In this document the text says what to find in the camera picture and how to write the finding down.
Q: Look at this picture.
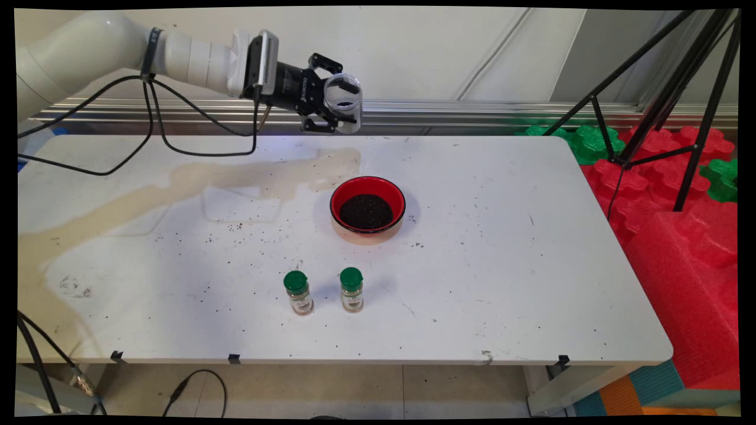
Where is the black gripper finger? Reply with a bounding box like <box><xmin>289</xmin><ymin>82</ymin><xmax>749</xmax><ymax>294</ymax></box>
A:
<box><xmin>307</xmin><ymin>53</ymin><xmax>361</xmax><ymax>95</ymax></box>
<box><xmin>300</xmin><ymin>109</ymin><xmax>358</xmax><ymax>135</ymax></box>

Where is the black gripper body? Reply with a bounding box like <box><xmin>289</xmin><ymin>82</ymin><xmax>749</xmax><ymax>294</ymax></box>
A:
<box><xmin>257</xmin><ymin>59</ymin><xmax>327</xmax><ymax>116</ymax></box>

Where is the clear plastic jar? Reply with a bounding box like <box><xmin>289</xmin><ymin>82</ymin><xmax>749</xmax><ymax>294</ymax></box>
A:
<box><xmin>322</xmin><ymin>72</ymin><xmax>364</xmax><ymax>135</ymax></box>

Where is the pale grey robot base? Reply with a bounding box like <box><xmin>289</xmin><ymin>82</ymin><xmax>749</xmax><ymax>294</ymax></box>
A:
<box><xmin>18</xmin><ymin>121</ymin><xmax>69</xmax><ymax>172</ymax></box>

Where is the red bowl with black rim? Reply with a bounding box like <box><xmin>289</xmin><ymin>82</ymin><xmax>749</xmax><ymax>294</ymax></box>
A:
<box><xmin>330</xmin><ymin>176</ymin><xmax>407</xmax><ymax>246</ymax></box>

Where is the black seeds heap in bowl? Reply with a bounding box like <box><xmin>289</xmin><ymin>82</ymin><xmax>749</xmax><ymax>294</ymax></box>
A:
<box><xmin>340</xmin><ymin>194</ymin><xmax>394</xmax><ymax>231</ymax></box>

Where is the spice bottle with green lid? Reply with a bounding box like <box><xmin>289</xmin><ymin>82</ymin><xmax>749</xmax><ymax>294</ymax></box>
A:
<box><xmin>283</xmin><ymin>270</ymin><xmax>315</xmax><ymax>316</ymax></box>
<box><xmin>340</xmin><ymin>267</ymin><xmax>365</xmax><ymax>313</ymax></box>

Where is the small green foam block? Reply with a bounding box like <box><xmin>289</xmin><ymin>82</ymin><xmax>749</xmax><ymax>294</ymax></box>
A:
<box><xmin>517</xmin><ymin>124</ymin><xmax>569</xmax><ymax>139</ymax></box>

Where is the large green foam block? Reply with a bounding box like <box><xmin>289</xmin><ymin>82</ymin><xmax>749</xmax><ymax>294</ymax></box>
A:
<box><xmin>567</xmin><ymin>125</ymin><xmax>625</xmax><ymax>166</ymax></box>

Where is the black tripod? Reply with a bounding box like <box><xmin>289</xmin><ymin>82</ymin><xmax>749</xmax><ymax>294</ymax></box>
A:
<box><xmin>542</xmin><ymin>9</ymin><xmax>740</xmax><ymax>220</ymax></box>

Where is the white table leg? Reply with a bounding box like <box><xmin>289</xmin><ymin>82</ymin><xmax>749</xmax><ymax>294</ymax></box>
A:
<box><xmin>526</xmin><ymin>365</ymin><xmax>641</xmax><ymax>417</ymax></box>
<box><xmin>17</xmin><ymin>363</ymin><xmax>98</xmax><ymax>414</ymax></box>

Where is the blue and orange foam mat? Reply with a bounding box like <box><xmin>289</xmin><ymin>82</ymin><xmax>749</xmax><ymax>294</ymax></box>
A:
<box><xmin>573</xmin><ymin>360</ymin><xmax>739</xmax><ymax>417</ymax></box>

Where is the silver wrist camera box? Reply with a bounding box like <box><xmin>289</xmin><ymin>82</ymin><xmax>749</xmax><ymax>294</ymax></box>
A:
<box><xmin>233</xmin><ymin>30</ymin><xmax>279</xmax><ymax>98</ymax></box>

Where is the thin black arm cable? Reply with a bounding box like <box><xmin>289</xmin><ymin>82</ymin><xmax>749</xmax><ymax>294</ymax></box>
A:
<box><xmin>18</xmin><ymin>74</ymin><xmax>272</xmax><ymax>176</ymax></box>

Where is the aluminium rail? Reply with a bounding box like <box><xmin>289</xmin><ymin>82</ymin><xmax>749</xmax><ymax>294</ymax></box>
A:
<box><xmin>18</xmin><ymin>96</ymin><xmax>739</xmax><ymax>132</ymax></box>

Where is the white wall cable conduit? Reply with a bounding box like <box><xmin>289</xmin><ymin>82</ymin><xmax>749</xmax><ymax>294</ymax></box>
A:
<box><xmin>458</xmin><ymin>9</ymin><xmax>532</xmax><ymax>101</ymax></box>

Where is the black floor cable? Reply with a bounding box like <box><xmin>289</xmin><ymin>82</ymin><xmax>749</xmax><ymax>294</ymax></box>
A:
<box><xmin>162</xmin><ymin>370</ymin><xmax>228</xmax><ymax>417</ymax></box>

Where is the thick black cable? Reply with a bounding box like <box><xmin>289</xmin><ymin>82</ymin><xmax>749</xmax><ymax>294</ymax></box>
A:
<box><xmin>17</xmin><ymin>310</ymin><xmax>108</xmax><ymax>415</ymax></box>

